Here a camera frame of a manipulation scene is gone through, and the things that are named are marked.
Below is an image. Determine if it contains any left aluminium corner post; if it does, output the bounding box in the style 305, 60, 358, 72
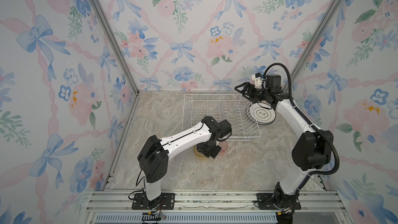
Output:
89, 0, 139, 96

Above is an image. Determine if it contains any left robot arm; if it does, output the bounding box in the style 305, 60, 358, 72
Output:
137, 116, 232, 202

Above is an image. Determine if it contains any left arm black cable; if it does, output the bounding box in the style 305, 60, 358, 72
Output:
128, 149, 156, 200

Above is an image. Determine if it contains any aluminium corner post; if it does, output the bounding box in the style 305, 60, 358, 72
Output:
89, 0, 139, 96
290, 0, 344, 83

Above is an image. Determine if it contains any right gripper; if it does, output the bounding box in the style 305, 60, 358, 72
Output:
234, 83, 269, 103

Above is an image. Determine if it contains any pink ribbed glass cup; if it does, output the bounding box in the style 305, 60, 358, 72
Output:
217, 141, 228, 157

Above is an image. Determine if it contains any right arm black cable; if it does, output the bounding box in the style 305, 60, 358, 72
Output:
263, 62, 341, 176

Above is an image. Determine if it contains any white wire dish rack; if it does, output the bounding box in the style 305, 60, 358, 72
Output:
181, 93, 261, 142

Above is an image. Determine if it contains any white front plate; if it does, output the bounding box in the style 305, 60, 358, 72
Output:
246, 102, 276, 125

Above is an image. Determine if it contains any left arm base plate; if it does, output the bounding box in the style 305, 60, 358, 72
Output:
132, 192, 176, 210

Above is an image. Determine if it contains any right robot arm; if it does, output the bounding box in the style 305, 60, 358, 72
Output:
235, 82, 340, 198

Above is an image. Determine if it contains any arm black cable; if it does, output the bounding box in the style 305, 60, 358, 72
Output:
263, 62, 341, 176
128, 149, 156, 200

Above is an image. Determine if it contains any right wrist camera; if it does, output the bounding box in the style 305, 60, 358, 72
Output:
251, 73, 281, 89

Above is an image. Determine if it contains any yellow ribbed glass cup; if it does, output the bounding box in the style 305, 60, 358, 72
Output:
194, 145, 207, 158

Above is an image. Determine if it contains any right aluminium corner post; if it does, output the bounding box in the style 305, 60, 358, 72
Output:
290, 0, 344, 83

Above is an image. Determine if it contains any aluminium mounting rail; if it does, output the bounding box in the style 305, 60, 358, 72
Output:
81, 190, 352, 224

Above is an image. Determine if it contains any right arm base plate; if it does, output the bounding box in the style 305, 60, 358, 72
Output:
254, 193, 302, 211

